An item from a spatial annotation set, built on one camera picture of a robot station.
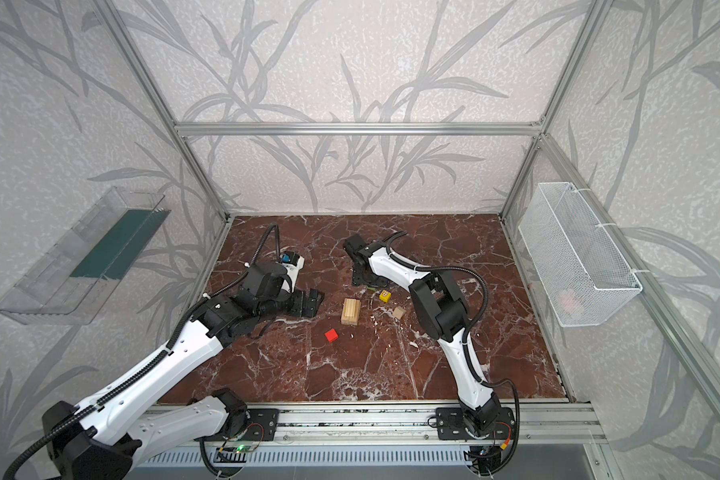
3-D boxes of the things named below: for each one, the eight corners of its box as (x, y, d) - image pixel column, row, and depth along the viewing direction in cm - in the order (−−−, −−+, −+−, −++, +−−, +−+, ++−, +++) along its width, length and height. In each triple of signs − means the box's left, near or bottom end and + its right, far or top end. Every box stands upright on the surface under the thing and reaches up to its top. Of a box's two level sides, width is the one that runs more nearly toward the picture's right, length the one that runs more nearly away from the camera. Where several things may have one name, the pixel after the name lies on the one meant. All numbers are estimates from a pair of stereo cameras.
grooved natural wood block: (341, 323, 93) (340, 317, 90) (346, 304, 98) (345, 297, 94) (357, 325, 93) (356, 319, 90) (361, 306, 97) (360, 299, 94)
